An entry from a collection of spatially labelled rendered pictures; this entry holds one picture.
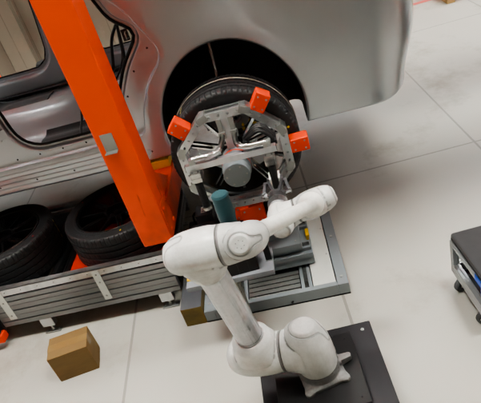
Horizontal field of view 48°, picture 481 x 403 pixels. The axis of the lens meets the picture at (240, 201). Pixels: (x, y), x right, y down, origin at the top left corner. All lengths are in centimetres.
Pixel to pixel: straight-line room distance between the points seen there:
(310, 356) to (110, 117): 133
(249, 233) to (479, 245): 139
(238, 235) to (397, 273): 164
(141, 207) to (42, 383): 116
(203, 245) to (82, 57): 113
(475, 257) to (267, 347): 108
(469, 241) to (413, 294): 44
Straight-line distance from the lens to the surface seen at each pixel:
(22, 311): 345
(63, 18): 237
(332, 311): 289
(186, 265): 162
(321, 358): 202
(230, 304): 180
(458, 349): 268
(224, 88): 258
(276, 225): 183
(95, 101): 246
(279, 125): 253
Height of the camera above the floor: 208
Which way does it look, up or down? 32 degrees down
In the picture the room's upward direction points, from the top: 18 degrees counter-clockwise
